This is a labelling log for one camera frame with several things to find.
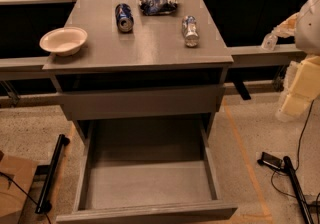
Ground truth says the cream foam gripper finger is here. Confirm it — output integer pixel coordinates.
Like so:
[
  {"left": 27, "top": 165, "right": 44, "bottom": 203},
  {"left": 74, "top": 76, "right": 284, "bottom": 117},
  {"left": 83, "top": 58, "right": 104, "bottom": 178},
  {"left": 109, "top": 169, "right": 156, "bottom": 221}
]
[{"left": 276, "top": 55, "right": 320, "bottom": 122}]

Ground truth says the silver redbull can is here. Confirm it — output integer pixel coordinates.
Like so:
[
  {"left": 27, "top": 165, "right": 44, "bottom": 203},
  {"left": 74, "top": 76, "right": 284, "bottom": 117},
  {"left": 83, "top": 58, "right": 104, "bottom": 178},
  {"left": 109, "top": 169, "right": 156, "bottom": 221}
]
[{"left": 182, "top": 16, "right": 199, "bottom": 47}]

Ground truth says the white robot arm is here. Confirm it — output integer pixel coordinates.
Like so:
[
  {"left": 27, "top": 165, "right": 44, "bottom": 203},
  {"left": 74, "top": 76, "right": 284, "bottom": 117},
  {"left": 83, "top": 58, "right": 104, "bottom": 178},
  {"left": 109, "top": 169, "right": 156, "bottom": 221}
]
[{"left": 276, "top": 0, "right": 320, "bottom": 122}]

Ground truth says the grey drawer cabinet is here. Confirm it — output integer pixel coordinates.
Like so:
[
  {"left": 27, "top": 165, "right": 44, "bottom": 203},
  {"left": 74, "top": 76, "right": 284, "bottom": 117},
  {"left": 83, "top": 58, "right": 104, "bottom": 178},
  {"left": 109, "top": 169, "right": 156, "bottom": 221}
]
[{"left": 43, "top": 0, "right": 233, "bottom": 129}]

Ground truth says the open grey middle drawer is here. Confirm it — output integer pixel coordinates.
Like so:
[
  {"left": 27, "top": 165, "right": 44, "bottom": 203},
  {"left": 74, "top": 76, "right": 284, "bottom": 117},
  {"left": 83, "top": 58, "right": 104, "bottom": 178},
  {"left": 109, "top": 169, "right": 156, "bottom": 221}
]
[{"left": 57, "top": 117, "right": 237, "bottom": 224}]

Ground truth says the blue pepsi can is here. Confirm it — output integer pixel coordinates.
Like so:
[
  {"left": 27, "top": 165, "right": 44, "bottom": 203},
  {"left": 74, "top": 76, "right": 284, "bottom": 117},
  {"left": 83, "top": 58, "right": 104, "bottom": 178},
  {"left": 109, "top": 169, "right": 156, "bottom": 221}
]
[{"left": 115, "top": 3, "right": 134, "bottom": 33}]

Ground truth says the clear sanitizer bottle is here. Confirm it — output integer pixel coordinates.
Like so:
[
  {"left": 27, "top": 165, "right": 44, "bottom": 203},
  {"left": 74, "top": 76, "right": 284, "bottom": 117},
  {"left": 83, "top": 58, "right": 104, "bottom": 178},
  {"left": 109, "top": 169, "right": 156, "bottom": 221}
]
[{"left": 261, "top": 33, "right": 278, "bottom": 51}]

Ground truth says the black bar right floor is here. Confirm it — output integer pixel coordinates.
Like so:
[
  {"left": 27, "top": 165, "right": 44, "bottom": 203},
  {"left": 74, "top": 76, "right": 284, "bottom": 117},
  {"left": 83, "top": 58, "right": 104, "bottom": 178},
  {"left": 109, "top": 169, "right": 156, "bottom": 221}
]
[{"left": 283, "top": 156, "right": 314, "bottom": 224}]

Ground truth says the black bar floor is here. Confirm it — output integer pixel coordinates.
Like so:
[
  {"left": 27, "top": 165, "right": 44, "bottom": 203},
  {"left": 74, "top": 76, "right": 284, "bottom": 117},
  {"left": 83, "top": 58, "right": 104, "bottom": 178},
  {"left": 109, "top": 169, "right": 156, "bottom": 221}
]
[
  {"left": 283, "top": 156, "right": 314, "bottom": 224},
  {"left": 35, "top": 134, "right": 70, "bottom": 214}
]

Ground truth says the black device on floor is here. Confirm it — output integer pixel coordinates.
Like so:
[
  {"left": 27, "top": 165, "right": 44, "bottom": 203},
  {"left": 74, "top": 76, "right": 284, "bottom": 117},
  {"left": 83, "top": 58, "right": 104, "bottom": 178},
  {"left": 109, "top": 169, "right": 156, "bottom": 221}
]
[{"left": 257, "top": 152, "right": 283, "bottom": 170}]

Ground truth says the blue crumpled chip bag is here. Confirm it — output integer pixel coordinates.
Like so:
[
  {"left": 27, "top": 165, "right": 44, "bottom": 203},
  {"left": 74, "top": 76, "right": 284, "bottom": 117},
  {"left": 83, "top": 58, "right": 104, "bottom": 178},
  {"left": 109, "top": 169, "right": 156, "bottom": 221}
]
[{"left": 138, "top": 0, "right": 178, "bottom": 16}]

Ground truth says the white paper bowl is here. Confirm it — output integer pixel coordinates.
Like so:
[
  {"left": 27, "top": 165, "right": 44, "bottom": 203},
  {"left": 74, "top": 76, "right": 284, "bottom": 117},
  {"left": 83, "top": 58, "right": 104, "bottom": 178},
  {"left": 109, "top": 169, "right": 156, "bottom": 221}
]
[{"left": 39, "top": 27, "right": 88, "bottom": 56}]

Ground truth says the black bar left floor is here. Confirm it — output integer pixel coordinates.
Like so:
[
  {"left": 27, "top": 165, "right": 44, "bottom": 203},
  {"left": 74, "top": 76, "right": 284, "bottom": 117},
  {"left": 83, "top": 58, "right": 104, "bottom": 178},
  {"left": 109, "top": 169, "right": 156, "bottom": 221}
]
[{"left": 35, "top": 134, "right": 70, "bottom": 214}]

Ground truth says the cardboard box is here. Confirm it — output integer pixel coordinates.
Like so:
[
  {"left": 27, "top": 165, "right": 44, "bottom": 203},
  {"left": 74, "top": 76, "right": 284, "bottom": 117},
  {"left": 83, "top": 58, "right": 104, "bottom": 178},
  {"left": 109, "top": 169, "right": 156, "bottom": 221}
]
[{"left": 0, "top": 151, "right": 37, "bottom": 224}]

